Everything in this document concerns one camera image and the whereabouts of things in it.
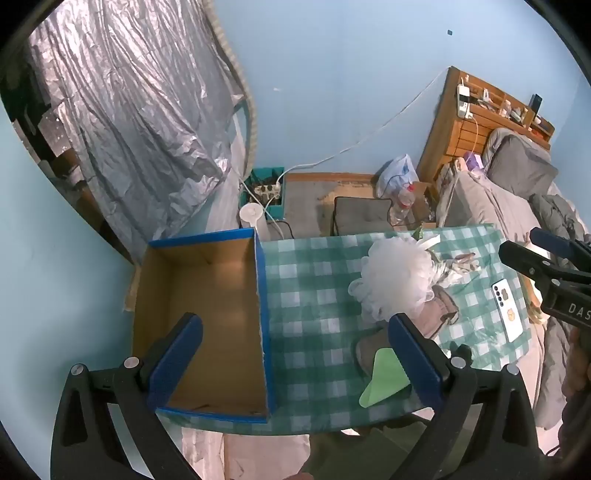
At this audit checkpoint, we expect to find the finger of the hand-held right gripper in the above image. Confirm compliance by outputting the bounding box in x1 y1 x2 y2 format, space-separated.
499 240 561 297
529 227 591 271

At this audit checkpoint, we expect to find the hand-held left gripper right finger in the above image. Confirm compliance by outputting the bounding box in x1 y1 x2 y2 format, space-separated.
388 312 543 480

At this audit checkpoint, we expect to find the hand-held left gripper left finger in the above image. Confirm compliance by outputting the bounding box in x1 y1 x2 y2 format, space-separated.
50 312 206 480

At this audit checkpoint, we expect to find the green cloth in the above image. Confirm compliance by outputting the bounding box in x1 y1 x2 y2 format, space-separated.
359 347 413 409

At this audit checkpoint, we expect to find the brown fuzzy slipper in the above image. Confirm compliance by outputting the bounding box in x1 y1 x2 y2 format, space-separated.
353 330 402 379

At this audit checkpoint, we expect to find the blue cardboard box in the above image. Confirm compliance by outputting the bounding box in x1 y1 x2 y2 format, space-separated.
124 227 278 424

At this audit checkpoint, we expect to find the knotted white plastic bag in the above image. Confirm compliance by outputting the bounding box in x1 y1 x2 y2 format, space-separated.
413 226 483 287

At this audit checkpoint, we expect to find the white mesh bath loofah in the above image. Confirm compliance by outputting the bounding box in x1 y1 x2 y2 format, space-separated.
348 237 437 324

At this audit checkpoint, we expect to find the person's right hand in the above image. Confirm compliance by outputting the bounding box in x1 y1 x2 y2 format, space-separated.
562 329 591 407

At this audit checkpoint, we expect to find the dark grey jacket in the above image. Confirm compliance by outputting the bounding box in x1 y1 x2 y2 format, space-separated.
529 194 583 241

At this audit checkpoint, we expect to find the white smartphone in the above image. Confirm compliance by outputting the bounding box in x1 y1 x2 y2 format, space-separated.
492 278 525 343

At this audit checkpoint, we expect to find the grey beige duvet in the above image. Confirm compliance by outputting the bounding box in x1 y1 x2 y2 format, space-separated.
436 171 591 430

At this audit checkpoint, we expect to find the grey pillow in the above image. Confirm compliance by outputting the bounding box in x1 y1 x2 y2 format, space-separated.
482 128 559 199

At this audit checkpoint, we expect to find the pale pink fabric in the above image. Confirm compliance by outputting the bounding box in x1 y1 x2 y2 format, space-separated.
180 427 310 480

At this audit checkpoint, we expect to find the green white checkered tablecloth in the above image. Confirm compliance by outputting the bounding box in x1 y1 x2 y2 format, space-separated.
159 224 543 437

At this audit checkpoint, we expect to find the clear bottle red label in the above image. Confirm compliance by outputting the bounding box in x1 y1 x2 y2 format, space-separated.
390 184 416 227

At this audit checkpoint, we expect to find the wooden headboard shelf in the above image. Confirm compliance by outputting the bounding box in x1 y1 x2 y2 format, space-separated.
418 66 555 185

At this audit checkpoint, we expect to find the white blue plastic bag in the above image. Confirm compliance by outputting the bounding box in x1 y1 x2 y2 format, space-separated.
375 154 420 197

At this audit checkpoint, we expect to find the dark grey seat cushion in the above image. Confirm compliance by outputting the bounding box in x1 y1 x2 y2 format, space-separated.
332 196 393 236

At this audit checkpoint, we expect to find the white extension socket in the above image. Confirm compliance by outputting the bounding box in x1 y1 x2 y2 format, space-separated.
456 78 472 116

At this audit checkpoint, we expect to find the teal plastic crate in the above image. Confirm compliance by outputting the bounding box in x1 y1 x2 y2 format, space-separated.
239 167 287 222

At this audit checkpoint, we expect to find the silver foil sheet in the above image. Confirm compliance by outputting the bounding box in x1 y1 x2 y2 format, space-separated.
25 0 247 264

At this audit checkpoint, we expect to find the white cable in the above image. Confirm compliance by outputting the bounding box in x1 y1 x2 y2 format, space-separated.
272 68 451 185

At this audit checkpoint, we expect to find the corrugated grey hose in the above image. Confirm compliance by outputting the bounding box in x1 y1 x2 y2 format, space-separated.
210 0 258 174

